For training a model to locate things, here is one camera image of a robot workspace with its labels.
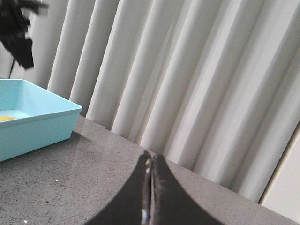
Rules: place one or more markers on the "light blue plastic box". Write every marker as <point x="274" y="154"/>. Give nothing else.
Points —
<point x="39" y="117"/>

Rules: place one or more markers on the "white pleated curtain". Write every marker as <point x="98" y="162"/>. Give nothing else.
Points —
<point x="214" y="85"/>

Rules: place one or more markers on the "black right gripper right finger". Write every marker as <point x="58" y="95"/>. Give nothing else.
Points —
<point x="173" y="205"/>

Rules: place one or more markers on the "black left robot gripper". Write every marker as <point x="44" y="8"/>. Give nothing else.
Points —
<point x="14" y="25"/>

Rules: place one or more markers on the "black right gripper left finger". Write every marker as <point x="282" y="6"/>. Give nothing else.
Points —
<point x="131" y="205"/>

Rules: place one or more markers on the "yellow toy beetle car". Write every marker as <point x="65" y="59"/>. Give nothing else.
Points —
<point x="6" y="118"/>

